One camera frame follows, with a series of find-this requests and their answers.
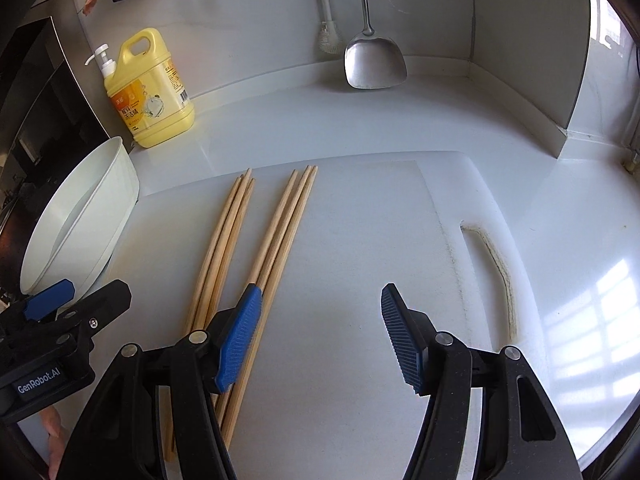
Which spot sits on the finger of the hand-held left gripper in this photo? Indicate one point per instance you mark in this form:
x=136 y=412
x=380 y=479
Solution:
x=47 y=301
x=107 y=297

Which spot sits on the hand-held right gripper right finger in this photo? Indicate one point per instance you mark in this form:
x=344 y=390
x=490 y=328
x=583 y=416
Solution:
x=402 y=340

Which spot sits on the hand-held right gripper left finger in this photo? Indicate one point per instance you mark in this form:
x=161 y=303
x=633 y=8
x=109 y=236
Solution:
x=240 y=340

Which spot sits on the wooden chopstick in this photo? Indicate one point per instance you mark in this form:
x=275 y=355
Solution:
x=215 y=260
x=283 y=260
x=206 y=260
x=223 y=260
x=281 y=210
x=291 y=210

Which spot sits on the white round bowl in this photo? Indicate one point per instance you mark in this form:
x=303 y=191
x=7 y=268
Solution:
x=100 y=200

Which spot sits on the person's left hand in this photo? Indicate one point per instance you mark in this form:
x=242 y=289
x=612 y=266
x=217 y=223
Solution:
x=54 y=430

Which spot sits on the white plastic cutting board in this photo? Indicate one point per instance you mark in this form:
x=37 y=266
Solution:
x=350 y=260

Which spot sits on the yellow dish soap bottle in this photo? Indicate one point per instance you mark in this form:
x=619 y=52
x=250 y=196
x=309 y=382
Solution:
x=150 y=110

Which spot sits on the black range hood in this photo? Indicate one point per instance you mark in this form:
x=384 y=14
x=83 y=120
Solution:
x=45 y=85

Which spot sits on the stainless steel spatula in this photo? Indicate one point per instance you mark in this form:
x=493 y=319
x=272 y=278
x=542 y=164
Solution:
x=372 y=65

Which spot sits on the white bottle brush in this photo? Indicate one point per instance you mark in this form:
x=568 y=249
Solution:
x=329 y=35

